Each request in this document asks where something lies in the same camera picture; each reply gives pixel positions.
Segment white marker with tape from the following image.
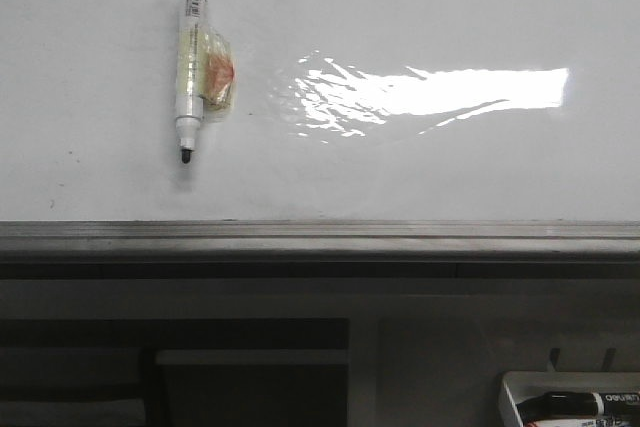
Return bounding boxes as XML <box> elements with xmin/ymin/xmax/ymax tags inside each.
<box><xmin>175</xmin><ymin>0</ymin><xmax>236</xmax><ymax>164</ymax></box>

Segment white whiteboard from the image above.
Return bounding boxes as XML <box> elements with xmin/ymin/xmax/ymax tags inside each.
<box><xmin>1</xmin><ymin>0</ymin><xmax>639</xmax><ymax>221</ymax></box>

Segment white marker tray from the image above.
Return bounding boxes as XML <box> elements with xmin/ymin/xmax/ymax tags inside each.
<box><xmin>498</xmin><ymin>371</ymin><xmax>639</xmax><ymax>426</ymax></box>

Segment black deli marker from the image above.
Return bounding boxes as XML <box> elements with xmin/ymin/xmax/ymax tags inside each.
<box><xmin>517</xmin><ymin>391</ymin><xmax>639</xmax><ymax>423</ymax></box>

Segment blue label marker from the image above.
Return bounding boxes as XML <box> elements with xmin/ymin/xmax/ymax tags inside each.
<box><xmin>525</xmin><ymin>416</ymin><xmax>639</xmax><ymax>427</ymax></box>

